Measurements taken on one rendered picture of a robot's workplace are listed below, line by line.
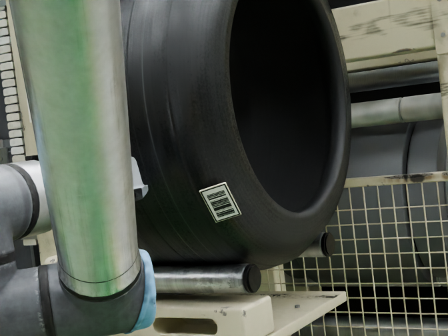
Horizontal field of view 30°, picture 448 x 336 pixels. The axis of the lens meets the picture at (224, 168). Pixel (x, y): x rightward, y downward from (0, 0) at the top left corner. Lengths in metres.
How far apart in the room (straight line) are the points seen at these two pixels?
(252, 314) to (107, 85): 0.65
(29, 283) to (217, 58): 0.43
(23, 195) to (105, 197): 0.20
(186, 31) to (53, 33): 0.54
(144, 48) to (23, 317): 0.43
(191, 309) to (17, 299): 0.43
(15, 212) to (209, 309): 0.43
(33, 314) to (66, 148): 0.26
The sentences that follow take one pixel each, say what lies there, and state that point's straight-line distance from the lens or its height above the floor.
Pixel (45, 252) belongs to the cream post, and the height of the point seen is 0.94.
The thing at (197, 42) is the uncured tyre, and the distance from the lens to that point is 1.16.
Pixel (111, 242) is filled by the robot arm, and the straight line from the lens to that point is 0.83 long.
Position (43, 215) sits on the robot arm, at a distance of 0.99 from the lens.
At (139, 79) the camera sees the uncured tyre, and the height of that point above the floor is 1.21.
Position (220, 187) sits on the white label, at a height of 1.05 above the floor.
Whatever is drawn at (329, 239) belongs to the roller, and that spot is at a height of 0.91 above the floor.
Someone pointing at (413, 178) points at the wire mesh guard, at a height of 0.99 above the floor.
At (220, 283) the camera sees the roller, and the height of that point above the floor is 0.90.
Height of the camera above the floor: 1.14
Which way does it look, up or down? 3 degrees down
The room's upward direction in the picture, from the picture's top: 7 degrees counter-clockwise
